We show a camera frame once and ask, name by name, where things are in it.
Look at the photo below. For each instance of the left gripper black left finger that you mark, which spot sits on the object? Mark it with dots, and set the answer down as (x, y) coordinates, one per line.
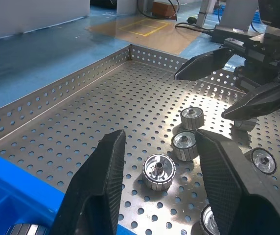
(98, 191)

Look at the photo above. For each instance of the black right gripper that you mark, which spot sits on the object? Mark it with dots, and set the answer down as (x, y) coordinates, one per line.
(264, 51)

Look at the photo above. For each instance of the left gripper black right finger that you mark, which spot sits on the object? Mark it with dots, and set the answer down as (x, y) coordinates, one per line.
(233, 191)

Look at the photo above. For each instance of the blue compartment tray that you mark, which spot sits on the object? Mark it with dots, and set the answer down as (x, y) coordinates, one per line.
(7, 186)

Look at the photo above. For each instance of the brown cardboard box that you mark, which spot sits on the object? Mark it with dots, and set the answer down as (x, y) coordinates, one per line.
(163, 8)

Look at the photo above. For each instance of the wide white slanted stand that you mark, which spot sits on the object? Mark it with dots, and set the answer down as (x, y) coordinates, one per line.
(238, 13)

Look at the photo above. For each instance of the black round floor object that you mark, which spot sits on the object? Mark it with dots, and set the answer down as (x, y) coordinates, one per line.
(192, 19)

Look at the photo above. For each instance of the perforated metal tray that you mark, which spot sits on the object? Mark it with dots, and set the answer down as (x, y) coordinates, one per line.
(93, 102)

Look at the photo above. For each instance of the brown mat with yellow tape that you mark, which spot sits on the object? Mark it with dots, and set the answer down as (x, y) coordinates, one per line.
(154, 36)

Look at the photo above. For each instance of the small white panel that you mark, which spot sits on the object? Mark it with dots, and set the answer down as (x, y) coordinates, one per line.
(127, 7)

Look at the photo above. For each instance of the white backdrop panel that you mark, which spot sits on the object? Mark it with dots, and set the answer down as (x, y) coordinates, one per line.
(32, 14)

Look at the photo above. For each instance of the white upright post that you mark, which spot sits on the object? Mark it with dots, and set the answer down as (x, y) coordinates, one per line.
(202, 12)

